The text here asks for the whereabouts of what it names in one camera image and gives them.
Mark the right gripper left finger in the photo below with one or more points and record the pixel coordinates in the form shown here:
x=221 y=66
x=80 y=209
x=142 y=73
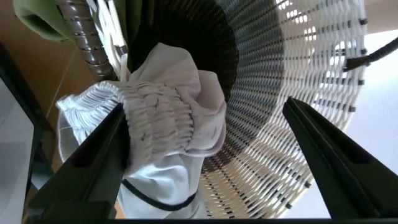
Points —
x=84 y=180

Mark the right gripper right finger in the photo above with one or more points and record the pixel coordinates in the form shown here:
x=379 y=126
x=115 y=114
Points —
x=348 y=180

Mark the pale grey shorts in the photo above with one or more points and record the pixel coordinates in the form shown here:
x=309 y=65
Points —
x=168 y=102

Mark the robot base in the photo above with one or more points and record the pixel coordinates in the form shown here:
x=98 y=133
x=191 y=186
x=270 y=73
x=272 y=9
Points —
x=15 y=155

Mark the white laundry basket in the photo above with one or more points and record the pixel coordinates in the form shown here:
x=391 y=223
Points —
x=280 y=93

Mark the green garment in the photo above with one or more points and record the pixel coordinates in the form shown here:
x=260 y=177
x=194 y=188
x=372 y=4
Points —
x=40 y=18

